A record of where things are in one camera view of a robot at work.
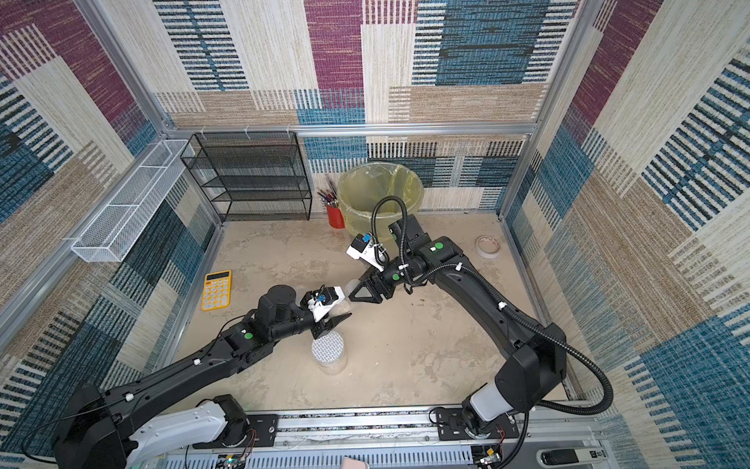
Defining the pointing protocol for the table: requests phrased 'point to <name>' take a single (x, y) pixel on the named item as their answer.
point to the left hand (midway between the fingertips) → (344, 302)
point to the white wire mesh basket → (108, 236)
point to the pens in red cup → (328, 196)
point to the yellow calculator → (217, 290)
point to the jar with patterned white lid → (328, 351)
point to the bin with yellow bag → (362, 186)
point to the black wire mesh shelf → (252, 176)
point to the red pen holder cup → (335, 217)
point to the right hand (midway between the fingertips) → (363, 292)
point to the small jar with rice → (353, 283)
